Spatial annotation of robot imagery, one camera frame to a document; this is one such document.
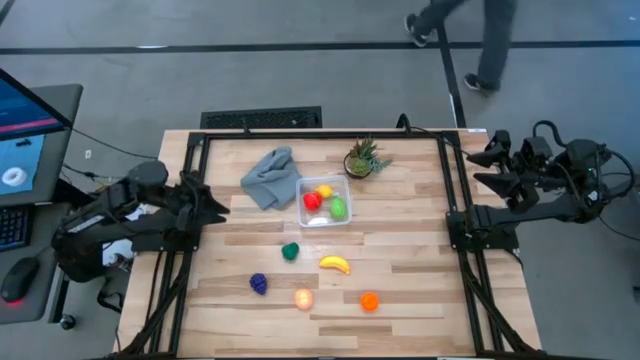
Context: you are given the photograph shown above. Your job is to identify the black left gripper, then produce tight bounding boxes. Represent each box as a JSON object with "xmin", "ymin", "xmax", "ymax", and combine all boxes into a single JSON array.
[{"xmin": 171, "ymin": 171, "xmax": 232, "ymax": 237}]

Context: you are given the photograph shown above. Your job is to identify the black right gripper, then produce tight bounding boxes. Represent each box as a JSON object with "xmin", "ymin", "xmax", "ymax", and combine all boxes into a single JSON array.
[{"xmin": 466, "ymin": 130, "xmax": 564, "ymax": 214}]

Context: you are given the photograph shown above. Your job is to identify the purple toy grapes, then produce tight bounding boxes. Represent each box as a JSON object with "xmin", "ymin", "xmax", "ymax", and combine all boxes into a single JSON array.
[{"xmin": 249, "ymin": 272, "xmax": 269, "ymax": 296}]

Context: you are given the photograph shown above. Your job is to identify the red toy fruit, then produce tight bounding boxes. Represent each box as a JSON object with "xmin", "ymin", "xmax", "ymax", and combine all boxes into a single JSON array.
[{"xmin": 302, "ymin": 191, "xmax": 324, "ymax": 212}]

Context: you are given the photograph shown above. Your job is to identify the light green toy fruit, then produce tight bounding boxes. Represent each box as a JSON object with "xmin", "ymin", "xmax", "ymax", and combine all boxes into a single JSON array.
[{"xmin": 329, "ymin": 195, "xmax": 348, "ymax": 221}]

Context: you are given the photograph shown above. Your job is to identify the peach coloured toy fruit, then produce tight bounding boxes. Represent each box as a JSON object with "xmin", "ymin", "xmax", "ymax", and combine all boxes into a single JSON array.
[{"xmin": 293, "ymin": 288, "xmax": 315, "ymax": 311}]

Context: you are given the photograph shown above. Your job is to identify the yellow toy banana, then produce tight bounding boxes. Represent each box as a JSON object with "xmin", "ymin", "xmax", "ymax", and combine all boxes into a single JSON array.
[{"xmin": 318, "ymin": 255, "xmax": 352, "ymax": 276}]

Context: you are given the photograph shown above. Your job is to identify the orange toy orange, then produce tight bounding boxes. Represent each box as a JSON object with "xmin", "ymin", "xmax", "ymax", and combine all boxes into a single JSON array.
[{"xmin": 359, "ymin": 291, "xmax": 381, "ymax": 313}]

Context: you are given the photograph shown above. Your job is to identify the grey cloth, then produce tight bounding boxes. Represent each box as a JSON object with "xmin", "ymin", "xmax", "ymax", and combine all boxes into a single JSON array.
[{"xmin": 240, "ymin": 145, "xmax": 304, "ymax": 211}]

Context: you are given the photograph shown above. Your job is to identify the clear plastic container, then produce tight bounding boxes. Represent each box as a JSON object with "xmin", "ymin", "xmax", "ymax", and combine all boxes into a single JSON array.
[{"xmin": 295, "ymin": 174, "xmax": 354, "ymax": 229}]

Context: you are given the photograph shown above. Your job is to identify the black floor vent grille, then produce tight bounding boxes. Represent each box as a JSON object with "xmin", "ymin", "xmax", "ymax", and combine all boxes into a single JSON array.
[{"xmin": 199, "ymin": 105, "xmax": 324, "ymax": 130}]

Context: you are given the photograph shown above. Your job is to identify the white paper sheet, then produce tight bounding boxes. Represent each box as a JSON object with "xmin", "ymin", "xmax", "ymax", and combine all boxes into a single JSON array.
[{"xmin": 102, "ymin": 202, "xmax": 146, "ymax": 266}]

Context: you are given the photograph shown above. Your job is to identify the person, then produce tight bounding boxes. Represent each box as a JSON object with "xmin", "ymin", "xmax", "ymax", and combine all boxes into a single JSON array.
[{"xmin": 403, "ymin": 0, "xmax": 519, "ymax": 96}]

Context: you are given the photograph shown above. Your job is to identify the small potted succulent plant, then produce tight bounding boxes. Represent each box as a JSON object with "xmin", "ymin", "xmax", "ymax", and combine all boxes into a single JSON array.
[{"xmin": 342, "ymin": 137, "xmax": 394, "ymax": 180}]

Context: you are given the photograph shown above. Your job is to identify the grey desk top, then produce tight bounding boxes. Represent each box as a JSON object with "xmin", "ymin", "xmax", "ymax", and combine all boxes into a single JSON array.
[{"xmin": 27, "ymin": 83, "xmax": 84, "ymax": 206}]

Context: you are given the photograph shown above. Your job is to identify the grey keyboard tray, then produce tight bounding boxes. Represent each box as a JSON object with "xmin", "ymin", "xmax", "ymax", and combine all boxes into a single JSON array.
[{"xmin": 0, "ymin": 202, "xmax": 71, "ymax": 326}]

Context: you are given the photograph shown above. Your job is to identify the computer monitor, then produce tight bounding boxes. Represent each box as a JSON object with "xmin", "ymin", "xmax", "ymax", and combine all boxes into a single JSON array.
[{"xmin": 0, "ymin": 68, "xmax": 74, "ymax": 197}]

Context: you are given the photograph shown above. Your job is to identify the black keyboard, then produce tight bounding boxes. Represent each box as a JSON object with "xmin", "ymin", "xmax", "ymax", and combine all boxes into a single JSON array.
[{"xmin": 0, "ymin": 204, "xmax": 34, "ymax": 251}]

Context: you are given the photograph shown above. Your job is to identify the black computer mouse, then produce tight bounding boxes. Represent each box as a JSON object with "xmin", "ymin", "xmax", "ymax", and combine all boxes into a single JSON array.
[{"xmin": 0, "ymin": 256, "xmax": 41, "ymax": 304}]

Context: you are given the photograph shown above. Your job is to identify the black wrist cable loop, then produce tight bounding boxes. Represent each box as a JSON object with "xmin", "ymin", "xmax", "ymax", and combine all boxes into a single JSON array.
[{"xmin": 532, "ymin": 119, "xmax": 636, "ymax": 201}]

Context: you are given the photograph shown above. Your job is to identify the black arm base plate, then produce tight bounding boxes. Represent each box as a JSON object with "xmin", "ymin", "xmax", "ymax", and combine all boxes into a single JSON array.
[
  {"xmin": 446, "ymin": 207, "xmax": 521, "ymax": 251},
  {"xmin": 130, "ymin": 212, "xmax": 204, "ymax": 254}
]

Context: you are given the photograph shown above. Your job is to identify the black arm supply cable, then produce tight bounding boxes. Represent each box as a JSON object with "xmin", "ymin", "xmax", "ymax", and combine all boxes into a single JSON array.
[{"xmin": 397, "ymin": 113, "xmax": 474, "ymax": 154}]

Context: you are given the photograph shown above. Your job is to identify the black monitor cable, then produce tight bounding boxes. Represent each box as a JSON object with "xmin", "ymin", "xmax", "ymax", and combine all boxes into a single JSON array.
[{"xmin": 69, "ymin": 127, "xmax": 159, "ymax": 161}]

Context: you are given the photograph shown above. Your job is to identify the black bag with strap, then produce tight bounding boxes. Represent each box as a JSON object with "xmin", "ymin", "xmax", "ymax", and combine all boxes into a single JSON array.
[{"xmin": 59, "ymin": 247, "xmax": 131, "ymax": 314}]

